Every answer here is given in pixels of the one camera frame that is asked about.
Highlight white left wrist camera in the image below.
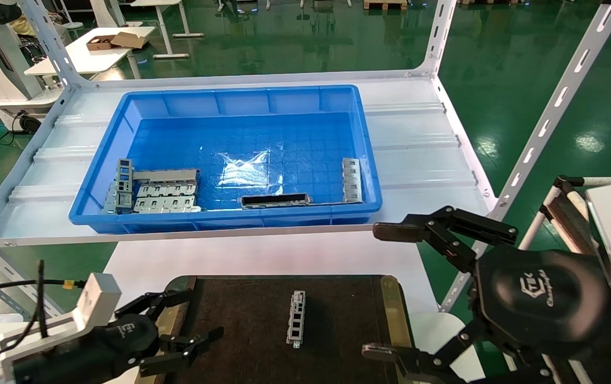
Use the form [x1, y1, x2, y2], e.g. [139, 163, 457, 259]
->
[0, 273, 123, 377]

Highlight flat cardboard box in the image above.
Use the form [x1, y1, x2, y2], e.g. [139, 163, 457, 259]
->
[111, 31, 149, 50]

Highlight cardboard tray box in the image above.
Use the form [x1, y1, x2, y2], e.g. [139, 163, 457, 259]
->
[86, 35, 119, 52]

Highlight white table with pedestal leg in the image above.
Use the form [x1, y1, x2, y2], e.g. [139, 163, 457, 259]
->
[124, 0, 205, 59]

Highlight white work table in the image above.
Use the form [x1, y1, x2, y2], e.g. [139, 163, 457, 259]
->
[24, 26, 157, 76]

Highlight dark grey ladder-shaped part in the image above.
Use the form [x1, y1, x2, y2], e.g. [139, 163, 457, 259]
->
[115, 158, 134, 210]

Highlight blue plastic bin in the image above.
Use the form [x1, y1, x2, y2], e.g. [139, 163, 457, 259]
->
[68, 84, 383, 235]

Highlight black long metal part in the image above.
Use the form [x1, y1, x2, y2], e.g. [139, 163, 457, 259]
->
[238, 193, 312, 209]

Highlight person in yellow coat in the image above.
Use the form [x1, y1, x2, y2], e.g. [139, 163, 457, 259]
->
[15, 13, 66, 41]

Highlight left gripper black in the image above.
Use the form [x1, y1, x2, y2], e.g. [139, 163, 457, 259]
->
[15, 290, 224, 384]

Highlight clear plastic film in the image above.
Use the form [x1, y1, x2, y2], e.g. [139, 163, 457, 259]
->
[215, 149, 285, 188]

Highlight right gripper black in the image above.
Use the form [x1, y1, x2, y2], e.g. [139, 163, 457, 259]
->
[361, 206, 611, 384]

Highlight wooden pallet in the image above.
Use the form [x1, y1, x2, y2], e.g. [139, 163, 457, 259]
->
[363, 0, 408, 11]

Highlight slim grey slotted metal part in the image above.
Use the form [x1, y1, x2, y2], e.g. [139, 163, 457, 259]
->
[286, 291, 307, 349]

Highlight white pipe cart black mats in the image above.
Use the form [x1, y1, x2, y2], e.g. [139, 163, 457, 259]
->
[519, 175, 611, 384]

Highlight black tray with brass edges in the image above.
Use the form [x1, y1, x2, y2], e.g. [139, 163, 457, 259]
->
[135, 275, 418, 384]

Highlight white slotted metal shelf rack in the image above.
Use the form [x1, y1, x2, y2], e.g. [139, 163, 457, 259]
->
[0, 0, 611, 321]

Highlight black caster wheel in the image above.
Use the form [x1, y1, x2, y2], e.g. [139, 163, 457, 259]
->
[17, 111, 42, 135]

